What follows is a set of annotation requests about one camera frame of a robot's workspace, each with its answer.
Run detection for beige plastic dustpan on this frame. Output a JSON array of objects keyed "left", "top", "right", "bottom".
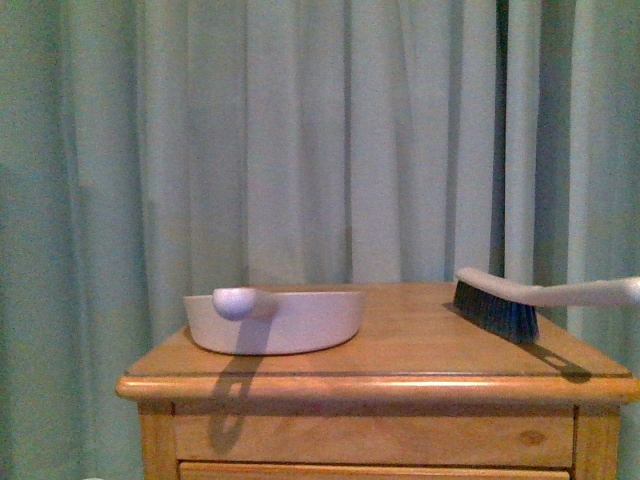
[{"left": 183, "top": 287, "right": 365, "bottom": 356}]

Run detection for wooden nightstand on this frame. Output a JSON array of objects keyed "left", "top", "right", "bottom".
[{"left": 116, "top": 283, "right": 639, "bottom": 479}]

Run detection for light green curtain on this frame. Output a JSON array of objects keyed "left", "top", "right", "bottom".
[{"left": 1, "top": 1, "right": 639, "bottom": 479}]

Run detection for beige hand brush black bristles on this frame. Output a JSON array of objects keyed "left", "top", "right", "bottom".
[{"left": 453, "top": 268, "right": 639, "bottom": 344}]

